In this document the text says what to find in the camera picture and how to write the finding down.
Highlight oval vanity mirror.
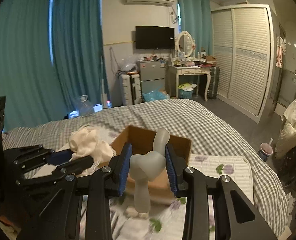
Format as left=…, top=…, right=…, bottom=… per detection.
left=175, top=31, right=195, bottom=58

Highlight white floral quilted mat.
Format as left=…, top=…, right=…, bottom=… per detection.
left=25, top=126, right=254, bottom=240

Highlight teal curtain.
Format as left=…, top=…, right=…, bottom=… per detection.
left=178, top=0, right=213, bottom=55
left=0, top=0, right=108, bottom=131

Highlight purple drink cup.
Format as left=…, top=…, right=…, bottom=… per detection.
left=258, top=138, right=274, bottom=162

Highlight cream fabric scrunchie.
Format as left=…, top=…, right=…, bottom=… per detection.
left=68, top=126, right=116, bottom=177

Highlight dark suitcase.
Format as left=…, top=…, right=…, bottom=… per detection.
left=207, top=66, right=220, bottom=99

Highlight hanging pink clothes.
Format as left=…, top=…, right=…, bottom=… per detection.
left=276, top=36, right=286, bottom=68

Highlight grey mini fridge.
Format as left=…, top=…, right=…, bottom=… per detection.
left=137, top=61, right=165, bottom=94

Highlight white sock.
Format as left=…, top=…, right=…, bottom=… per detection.
left=129, top=128, right=170, bottom=213

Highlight white dressing table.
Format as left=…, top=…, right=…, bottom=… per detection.
left=166, top=64, right=211, bottom=101

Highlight white suitcase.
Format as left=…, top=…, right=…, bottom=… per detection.
left=118, top=73, right=142, bottom=106

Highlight white sliding wardrobe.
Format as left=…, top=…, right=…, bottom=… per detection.
left=211, top=4, right=276, bottom=123

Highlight white clothes pile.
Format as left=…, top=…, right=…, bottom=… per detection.
left=275, top=99, right=296, bottom=159

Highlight teal left curtain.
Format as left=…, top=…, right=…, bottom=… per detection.
left=0, top=0, right=108, bottom=131

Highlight black wall television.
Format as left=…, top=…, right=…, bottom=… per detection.
left=135, top=25, right=175, bottom=49

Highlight brown cardboard box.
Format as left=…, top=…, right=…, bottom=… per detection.
left=110, top=126, right=192, bottom=205

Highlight grey washing machine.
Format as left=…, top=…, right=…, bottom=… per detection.
left=279, top=69, right=296, bottom=107

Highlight blue plastic bag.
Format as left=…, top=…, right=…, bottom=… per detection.
left=142, top=90, right=170, bottom=102

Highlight teal right curtain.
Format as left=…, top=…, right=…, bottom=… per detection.
left=178, top=0, right=213, bottom=55

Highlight clear water jug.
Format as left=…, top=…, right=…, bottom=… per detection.
left=75, top=94, right=94, bottom=116

